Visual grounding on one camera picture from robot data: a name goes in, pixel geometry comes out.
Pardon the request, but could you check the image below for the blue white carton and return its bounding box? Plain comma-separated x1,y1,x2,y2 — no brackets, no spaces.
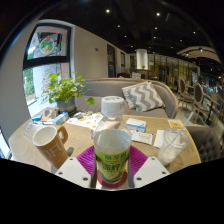
53,111,70,126

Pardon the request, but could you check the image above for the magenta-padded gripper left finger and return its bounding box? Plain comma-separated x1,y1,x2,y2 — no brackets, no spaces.
54,146,98,189

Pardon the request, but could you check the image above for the white blue packet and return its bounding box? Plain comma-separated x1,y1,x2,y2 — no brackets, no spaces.
125,117,147,133

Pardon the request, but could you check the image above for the clear plastic cup with straw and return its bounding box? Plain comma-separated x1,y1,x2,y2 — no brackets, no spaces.
157,111,195,167

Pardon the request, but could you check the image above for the yellow table card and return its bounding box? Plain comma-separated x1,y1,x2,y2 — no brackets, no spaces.
167,119,184,130

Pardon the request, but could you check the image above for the printed menu leaflet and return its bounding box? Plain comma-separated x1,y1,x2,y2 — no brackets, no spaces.
66,111,104,131

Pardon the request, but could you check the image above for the white paper napkin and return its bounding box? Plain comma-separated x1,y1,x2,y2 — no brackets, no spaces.
153,129,167,149

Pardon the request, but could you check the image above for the potted green plant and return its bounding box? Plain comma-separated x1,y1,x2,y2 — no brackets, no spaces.
42,71,96,116

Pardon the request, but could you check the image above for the group of ceiling spotlights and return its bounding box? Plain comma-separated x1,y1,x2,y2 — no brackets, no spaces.
104,8,204,53

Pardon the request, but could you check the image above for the white printed paper slip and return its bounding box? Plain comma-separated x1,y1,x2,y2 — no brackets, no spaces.
129,129,154,146

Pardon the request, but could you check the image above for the brown ceramic mug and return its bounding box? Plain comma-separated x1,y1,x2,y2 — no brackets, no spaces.
32,124,70,169

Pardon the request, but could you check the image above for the small blue box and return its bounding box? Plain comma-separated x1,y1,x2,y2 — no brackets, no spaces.
31,113,44,123

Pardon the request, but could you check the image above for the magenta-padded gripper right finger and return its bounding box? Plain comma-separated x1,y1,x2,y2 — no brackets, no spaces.
127,145,171,189

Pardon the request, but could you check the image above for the grey white chevron cushion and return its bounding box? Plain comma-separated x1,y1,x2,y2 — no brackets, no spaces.
121,80,166,113

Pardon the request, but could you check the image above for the grey tufted armchair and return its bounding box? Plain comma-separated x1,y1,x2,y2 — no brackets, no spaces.
184,124,219,164

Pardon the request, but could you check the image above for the black-framed painted window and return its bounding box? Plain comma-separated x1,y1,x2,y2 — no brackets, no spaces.
22,23,73,108

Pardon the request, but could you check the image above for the grey sofa with wooden frame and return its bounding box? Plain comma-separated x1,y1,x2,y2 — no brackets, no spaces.
74,77,179,119

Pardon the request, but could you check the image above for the green-labelled clear drink bottle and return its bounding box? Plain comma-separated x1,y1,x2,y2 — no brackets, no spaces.
92,95,132,185

